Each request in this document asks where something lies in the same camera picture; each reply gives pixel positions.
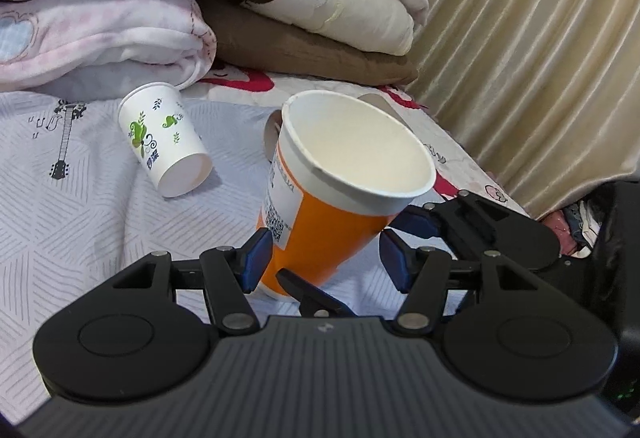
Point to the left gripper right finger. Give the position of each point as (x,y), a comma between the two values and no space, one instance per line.
(497,324)

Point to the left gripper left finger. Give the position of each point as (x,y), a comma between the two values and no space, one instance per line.
(152,326)

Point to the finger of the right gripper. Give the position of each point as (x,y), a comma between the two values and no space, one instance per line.
(466,214)
(313,302)

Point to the orange paper cup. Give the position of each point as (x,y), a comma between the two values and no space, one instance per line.
(341,171)

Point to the pink cylinder cup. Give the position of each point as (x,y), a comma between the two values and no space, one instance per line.
(271,134)

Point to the white floral paper cup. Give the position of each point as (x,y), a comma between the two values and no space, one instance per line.
(163,138)

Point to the cartoon print bed sheet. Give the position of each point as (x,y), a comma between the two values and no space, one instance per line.
(455,169)

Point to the beige pleated curtain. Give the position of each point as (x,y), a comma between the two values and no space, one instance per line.
(544,94)

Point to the cream brown folded blanket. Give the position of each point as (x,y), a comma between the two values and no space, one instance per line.
(365,42)

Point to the pink checked folded quilt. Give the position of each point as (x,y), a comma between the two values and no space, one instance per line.
(102,49)

